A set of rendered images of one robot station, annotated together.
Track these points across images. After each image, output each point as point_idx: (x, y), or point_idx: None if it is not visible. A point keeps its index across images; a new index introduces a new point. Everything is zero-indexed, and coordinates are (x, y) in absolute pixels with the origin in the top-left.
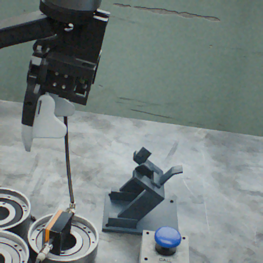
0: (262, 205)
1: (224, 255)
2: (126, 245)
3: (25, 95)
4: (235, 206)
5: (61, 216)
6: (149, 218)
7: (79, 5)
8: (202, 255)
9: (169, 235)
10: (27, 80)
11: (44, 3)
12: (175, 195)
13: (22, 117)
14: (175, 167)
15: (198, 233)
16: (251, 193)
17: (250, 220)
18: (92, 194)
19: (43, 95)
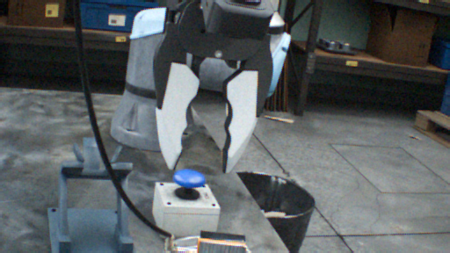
0: (32, 162)
1: (132, 191)
2: (156, 246)
3: (272, 65)
4: (41, 176)
5: (214, 236)
6: (97, 227)
7: None
8: (141, 202)
9: (192, 172)
10: (259, 46)
11: None
12: (33, 210)
13: (263, 104)
14: (87, 142)
15: (105, 201)
16: (10, 163)
17: None
18: None
19: (238, 67)
